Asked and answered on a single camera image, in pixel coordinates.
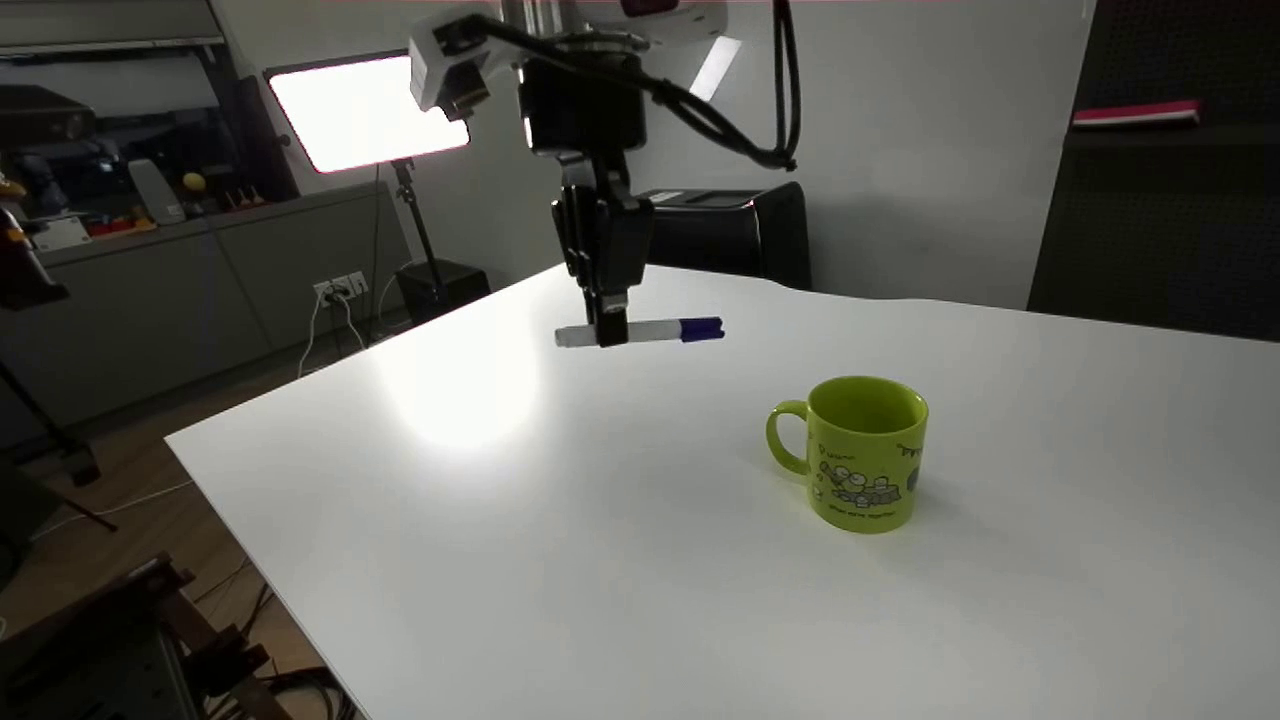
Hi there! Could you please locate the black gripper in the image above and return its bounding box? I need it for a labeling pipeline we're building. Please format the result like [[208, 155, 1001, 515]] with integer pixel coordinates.
[[518, 36, 661, 351]]

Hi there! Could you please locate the blue capped white marker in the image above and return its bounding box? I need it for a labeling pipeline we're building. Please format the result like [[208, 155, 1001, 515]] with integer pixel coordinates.
[[552, 312, 727, 351]]

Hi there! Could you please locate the green mug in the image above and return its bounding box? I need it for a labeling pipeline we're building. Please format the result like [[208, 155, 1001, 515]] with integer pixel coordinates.
[[765, 374, 933, 540]]

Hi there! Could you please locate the black low cabinet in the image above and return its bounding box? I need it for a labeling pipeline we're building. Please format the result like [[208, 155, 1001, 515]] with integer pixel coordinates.
[[637, 182, 815, 292]]

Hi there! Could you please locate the black stand base weight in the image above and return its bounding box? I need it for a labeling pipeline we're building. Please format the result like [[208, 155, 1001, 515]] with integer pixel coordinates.
[[396, 257, 496, 326]]

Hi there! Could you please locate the black light stand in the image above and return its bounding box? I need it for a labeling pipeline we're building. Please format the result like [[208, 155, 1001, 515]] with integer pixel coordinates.
[[389, 155, 450, 292]]

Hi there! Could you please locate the white power strip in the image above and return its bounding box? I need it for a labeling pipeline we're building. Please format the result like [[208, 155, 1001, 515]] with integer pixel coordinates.
[[313, 270, 375, 305]]

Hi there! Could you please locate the bright LED light panel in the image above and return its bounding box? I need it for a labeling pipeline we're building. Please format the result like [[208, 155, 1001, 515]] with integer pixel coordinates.
[[258, 52, 475, 182]]

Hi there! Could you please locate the grey counter cabinet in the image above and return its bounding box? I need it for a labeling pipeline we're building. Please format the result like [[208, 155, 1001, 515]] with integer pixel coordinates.
[[0, 182, 409, 447]]

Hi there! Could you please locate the white bottle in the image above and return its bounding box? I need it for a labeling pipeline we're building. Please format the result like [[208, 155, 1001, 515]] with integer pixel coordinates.
[[122, 155, 187, 228]]

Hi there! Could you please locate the grey overhead shelf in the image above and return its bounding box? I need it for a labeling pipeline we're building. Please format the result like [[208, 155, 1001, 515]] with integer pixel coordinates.
[[0, 0, 232, 63]]

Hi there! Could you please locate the pink book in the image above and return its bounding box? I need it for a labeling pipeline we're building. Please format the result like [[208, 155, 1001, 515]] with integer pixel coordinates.
[[1069, 98, 1203, 133]]

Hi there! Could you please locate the dark shelf unit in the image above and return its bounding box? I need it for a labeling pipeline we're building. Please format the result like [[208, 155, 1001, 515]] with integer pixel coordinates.
[[1028, 0, 1280, 344]]

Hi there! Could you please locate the black tripod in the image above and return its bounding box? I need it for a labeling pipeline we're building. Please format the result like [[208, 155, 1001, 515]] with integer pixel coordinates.
[[0, 198, 122, 535]]

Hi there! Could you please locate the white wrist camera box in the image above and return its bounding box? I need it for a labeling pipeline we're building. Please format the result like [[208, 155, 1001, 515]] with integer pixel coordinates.
[[403, 11, 498, 124]]

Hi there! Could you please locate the white power cord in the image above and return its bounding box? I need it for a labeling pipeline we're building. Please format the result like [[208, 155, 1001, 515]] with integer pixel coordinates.
[[293, 289, 369, 378]]

